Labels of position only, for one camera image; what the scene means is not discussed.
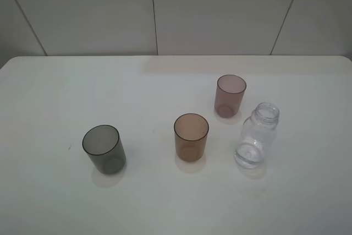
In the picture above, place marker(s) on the clear plastic water bottle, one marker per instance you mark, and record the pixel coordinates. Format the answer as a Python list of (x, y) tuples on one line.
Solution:
[(257, 135)]

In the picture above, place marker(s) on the brown translucent plastic cup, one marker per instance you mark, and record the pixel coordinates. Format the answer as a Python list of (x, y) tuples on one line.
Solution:
[(190, 132)]

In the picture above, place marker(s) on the pink translucent plastic cup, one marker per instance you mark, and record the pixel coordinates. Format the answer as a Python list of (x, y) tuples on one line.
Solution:
[(229, 94)]

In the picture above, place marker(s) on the grey translucent plastic cup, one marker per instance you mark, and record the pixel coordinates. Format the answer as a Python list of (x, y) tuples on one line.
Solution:
[(104, 147)]

